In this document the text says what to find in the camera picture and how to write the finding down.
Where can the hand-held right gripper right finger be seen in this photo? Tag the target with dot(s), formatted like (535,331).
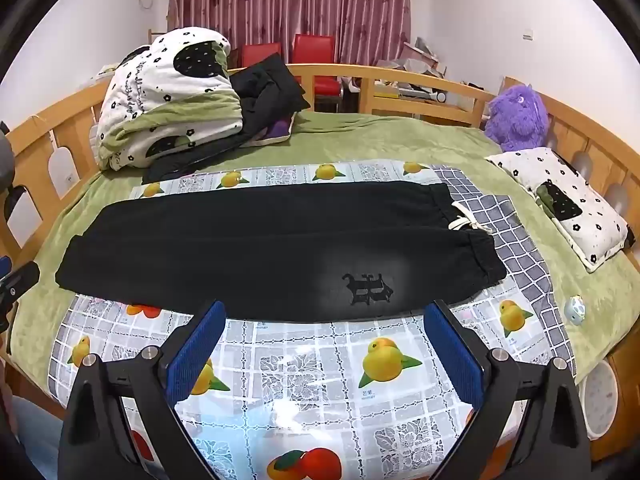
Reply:
(457,360)

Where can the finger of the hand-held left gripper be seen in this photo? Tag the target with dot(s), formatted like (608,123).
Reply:
(22,280)

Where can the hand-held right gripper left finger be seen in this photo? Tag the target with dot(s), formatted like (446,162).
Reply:
(197,355)

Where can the plain black pants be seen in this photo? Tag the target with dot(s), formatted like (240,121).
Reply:
(250,250)

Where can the fruit print tablecloth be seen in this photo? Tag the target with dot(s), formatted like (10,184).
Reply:
(310,370)

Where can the small white blue toy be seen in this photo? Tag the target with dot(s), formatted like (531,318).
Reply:
(575,310)

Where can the white plastic bucket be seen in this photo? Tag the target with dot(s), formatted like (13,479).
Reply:
(600,400)

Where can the folded white green floral quilt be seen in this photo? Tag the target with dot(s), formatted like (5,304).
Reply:
(150,105)

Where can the person's left leg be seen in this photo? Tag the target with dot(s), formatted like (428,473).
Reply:
(35,435)

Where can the white floral pillow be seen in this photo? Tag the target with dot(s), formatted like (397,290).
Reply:
(590,195)

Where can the green bed sheet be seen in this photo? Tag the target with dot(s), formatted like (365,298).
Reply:
(380,140)

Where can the purple cloth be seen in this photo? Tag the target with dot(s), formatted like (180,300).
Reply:
(280,127)

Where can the purple plush toy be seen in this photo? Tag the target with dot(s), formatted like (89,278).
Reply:
(517,115)

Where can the black jacket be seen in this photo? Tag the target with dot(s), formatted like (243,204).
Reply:
(265,90)

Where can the red chair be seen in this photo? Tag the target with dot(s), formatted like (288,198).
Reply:
(312,50)
(260,55)

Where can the pile of cardboard boxes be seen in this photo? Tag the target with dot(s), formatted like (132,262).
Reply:
(420,60)

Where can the wooden bed frame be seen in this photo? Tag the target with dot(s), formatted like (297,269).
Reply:
(35,132)

